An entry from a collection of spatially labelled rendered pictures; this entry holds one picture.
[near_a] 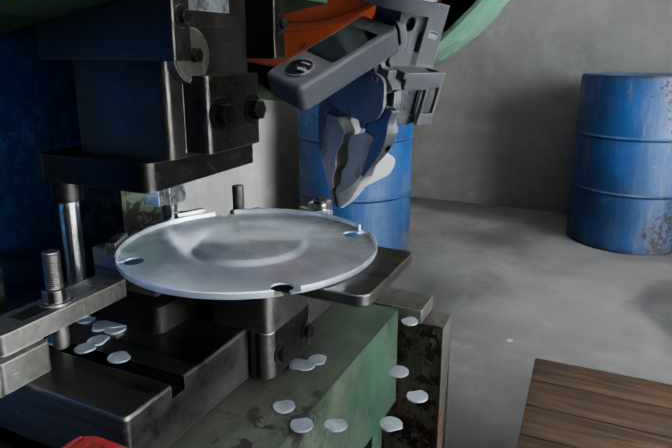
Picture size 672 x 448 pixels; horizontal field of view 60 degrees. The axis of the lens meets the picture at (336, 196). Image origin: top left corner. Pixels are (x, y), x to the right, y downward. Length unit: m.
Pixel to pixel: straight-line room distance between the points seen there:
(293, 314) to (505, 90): 3.31
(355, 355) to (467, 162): 3.33
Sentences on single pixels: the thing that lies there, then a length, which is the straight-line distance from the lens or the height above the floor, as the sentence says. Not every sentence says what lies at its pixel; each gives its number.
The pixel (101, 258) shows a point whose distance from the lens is 0.73.
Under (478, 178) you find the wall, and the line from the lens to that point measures 3.99.
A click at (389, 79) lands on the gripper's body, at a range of 0.52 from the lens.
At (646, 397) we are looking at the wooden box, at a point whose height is 0.35.
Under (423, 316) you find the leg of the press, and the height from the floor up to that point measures 0.63.
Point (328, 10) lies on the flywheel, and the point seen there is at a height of 1.06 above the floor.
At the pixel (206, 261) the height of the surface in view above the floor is 0.78.
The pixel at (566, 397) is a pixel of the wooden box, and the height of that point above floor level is 0.35.
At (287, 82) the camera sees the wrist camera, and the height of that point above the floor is 0.97.
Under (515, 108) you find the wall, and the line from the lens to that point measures 3.89.
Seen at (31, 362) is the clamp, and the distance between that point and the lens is 0.62.
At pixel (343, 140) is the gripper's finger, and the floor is 0.92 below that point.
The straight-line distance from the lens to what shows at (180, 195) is 0.73.
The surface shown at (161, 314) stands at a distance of 0.66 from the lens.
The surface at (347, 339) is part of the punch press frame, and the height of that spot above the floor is 0.65.
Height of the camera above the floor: 1.00
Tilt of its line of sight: 14 degrees down
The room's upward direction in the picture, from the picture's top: straight up
